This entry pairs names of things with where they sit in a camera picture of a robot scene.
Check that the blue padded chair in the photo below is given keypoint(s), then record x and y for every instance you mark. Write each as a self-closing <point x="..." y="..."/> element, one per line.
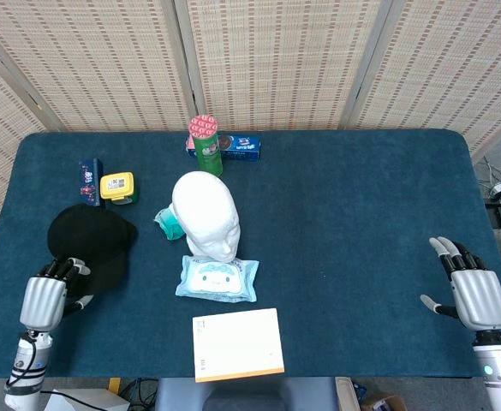
<point x="246" y="396"/>

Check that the blue felt table cover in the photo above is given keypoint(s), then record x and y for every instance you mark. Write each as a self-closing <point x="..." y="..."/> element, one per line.
<point x="361" y="235"/>

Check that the green wet wipes pack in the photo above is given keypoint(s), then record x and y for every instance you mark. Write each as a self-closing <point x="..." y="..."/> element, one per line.
<point x="168" y="222"/>

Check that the green chips can red lid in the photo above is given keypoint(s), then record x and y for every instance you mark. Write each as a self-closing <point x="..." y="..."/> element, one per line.
<point x="207" y="150"/>

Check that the brown cardboard box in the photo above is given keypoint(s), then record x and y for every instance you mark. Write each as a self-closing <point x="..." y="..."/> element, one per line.
<point x="383" y="402"/>

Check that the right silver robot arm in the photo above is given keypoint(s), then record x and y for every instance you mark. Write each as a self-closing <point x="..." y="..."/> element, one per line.
<point x="500" y="372"/>

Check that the green tub with yellow lid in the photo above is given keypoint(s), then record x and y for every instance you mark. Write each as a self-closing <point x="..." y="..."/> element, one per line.
<point x="117" y="187"/>

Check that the blue cookie box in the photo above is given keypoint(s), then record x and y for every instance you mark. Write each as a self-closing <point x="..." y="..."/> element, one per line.
<point x="241" y="147"/>

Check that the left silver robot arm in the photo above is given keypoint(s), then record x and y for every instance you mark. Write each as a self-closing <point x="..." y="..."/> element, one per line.
<point x="29" y="368"/>

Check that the woven bamboo folding screen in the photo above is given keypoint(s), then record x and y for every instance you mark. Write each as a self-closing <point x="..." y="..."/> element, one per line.
<point x="250" y="60"/>

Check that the light blue cartoon wipes pack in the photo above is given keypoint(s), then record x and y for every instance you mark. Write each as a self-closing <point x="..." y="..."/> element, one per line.
<point x="218" y="278"/>

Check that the dark blue small carton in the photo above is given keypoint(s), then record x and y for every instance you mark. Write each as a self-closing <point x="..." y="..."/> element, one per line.
<point x="89" y="180"/>

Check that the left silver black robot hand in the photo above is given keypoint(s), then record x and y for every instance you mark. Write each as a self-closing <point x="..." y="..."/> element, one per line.
<point x="42" y="299"/>

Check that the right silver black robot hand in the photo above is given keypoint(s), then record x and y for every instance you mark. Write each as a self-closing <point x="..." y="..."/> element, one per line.
<point x="479" y="295"/>

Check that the black baseball cap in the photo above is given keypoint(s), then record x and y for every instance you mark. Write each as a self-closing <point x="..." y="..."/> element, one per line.
<point x="91" y="240"/>

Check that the white foam mannequin head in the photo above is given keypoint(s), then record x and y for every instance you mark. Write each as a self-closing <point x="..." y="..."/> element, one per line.
<point x="207" y="214"/>

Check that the white box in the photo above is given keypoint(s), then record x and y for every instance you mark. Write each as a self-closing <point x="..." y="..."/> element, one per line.
<point x="87" y="400"/>

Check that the pink box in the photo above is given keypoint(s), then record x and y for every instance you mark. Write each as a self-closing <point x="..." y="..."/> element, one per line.
<point x="189" y="145"/>

